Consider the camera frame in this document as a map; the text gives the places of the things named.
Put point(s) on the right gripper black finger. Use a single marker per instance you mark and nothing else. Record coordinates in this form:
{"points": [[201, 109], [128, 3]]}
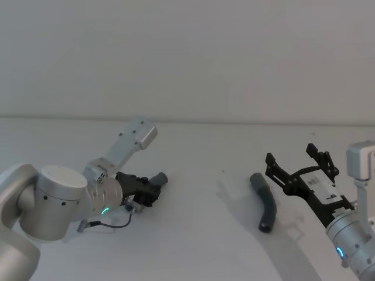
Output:
{"points": [[276, 172], [326, 164]]}

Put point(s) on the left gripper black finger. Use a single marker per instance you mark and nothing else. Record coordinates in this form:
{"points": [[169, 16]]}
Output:
{"points": [[150, 197], [149, 184]]}

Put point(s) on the white curtain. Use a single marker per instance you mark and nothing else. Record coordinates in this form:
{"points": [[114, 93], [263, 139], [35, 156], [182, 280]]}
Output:
{"points": [[187, 58]]}

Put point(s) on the short grey tube piece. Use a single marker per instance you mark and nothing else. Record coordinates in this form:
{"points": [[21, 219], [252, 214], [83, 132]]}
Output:
{"points": [[160, 178]]}

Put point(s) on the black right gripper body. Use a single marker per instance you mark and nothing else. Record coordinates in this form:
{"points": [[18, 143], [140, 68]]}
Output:
{"points": [[319, 196]]}

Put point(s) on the bent dark grey tube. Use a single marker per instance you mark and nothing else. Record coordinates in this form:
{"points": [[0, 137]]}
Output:
{"points": [[265, 202]]}

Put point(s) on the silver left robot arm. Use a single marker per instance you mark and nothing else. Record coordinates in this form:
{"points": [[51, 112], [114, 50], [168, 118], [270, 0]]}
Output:
{"points": [[61, 187]]}

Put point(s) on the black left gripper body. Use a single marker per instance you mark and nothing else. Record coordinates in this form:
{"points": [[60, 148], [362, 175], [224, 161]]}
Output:
{"points": [[129, 184]]}

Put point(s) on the white table cloth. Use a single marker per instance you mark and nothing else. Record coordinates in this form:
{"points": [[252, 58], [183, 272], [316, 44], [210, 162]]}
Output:
{"points": [[199, 240]]}

